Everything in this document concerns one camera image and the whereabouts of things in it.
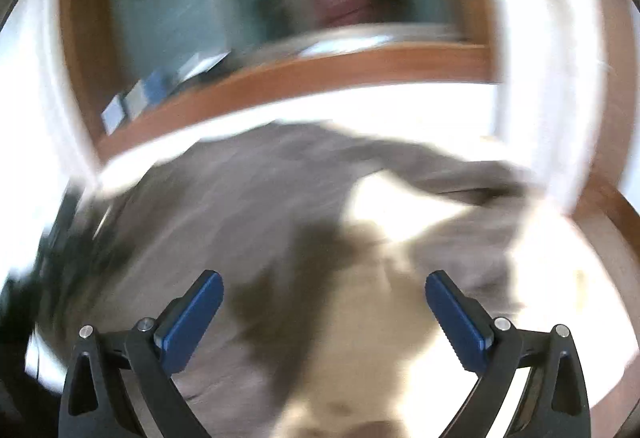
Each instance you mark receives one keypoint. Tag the white curtain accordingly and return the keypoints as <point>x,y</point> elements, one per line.
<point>60,118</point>

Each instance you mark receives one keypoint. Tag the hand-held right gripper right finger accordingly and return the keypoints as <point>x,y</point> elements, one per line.
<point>457,323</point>

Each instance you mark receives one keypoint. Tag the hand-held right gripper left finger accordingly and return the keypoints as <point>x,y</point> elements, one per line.
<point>192,318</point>

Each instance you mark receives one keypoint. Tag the cream thread spool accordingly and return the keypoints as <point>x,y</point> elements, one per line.
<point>135,101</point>

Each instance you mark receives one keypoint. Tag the wooden window frame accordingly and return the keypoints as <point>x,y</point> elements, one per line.
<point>325,71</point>

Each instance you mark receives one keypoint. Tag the brown fleece garment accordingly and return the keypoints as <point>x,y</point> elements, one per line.
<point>280,188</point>

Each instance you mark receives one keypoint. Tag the black box with white lid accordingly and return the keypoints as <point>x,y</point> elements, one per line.
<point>202,66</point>

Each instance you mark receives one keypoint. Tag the beige paw-print blanket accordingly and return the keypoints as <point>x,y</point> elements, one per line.
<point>380,318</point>

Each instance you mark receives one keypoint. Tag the small white thread spool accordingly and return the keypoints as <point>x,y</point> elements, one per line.
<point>112,112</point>

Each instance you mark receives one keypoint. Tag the blue thread spool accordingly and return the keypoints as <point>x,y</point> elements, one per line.
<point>157,86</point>

